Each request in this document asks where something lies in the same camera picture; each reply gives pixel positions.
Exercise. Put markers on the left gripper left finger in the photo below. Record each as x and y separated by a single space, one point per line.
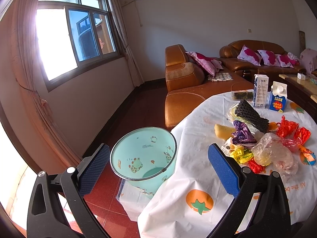
57 207

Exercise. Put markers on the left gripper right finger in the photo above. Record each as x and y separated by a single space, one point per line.
271 217

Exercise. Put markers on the purple plastic wrapper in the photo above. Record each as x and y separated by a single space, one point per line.
242 135

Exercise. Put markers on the yellow sponge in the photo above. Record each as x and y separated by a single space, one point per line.
223 132

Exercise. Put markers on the black foam net bundle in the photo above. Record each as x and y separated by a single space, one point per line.
247 112

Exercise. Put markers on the orange snack wrapper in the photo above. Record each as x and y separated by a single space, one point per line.
308 155

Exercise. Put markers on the light blue trash bin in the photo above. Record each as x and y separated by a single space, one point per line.
145 158

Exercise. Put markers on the red foil strip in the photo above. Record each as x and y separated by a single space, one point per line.
256 168

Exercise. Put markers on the clear crumpled plastic bag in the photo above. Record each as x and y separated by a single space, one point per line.
270 151

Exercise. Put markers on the yellow crumpled wrapper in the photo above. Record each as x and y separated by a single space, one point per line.
241 154

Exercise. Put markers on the white plastic sheet under bin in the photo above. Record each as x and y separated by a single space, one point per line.
132 200

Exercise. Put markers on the red crumpled wrapper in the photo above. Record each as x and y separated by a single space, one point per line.
302 135

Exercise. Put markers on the red net bag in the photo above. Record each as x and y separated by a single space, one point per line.
286 128

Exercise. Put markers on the blue gable-top milk carton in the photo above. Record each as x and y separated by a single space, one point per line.
278 97

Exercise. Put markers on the dark wooden coffee table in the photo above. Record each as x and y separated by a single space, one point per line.
302 92

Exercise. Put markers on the tall white milk carton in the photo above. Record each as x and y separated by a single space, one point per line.
261 84

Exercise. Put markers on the small white box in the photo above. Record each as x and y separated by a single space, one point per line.
301 76

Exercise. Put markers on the checkered cloth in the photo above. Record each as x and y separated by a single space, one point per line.
220 77

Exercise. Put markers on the orange leather chaise sofa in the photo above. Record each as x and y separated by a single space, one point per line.
188 85

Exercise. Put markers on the pink floral pillow on chaise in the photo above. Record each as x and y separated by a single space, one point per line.
212 65

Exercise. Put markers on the pink covered chair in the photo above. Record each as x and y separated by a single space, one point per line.
308 58

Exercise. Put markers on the brown leather back sofa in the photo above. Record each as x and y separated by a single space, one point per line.
228 56

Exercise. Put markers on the pink curtain left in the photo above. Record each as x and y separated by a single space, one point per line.
25 60

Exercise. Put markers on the pink curtain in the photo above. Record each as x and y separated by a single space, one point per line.
25 60
118 19

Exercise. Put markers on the pink curtain right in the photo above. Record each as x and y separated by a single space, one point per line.
118 19

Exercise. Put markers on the window with dark frame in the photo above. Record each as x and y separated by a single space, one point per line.
74 36

